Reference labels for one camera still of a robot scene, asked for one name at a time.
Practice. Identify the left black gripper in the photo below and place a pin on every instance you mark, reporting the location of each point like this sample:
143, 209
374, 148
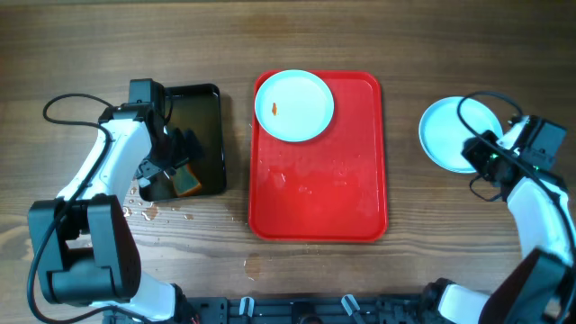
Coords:
185, 148

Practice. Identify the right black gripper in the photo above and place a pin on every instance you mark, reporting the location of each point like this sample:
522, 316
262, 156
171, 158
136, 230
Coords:
473, 154

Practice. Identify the green and orange sponge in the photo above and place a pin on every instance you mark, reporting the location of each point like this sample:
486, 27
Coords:
185, 182

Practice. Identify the light blue plate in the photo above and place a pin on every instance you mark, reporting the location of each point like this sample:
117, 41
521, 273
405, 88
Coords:
443, 130
294, 105

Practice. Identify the light blue plate top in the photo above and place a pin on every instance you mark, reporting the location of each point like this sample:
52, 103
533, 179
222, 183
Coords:
294, 105

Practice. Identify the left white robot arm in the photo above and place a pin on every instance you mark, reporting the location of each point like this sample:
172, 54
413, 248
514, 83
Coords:
84, 252

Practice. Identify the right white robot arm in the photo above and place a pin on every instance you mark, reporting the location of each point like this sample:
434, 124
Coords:
542, 287

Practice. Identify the black rectangular water tray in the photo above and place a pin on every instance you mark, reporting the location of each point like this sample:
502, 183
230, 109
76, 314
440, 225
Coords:
198, 108

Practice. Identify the red plastic tray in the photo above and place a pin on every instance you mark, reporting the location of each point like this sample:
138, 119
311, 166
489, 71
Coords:
331, 187

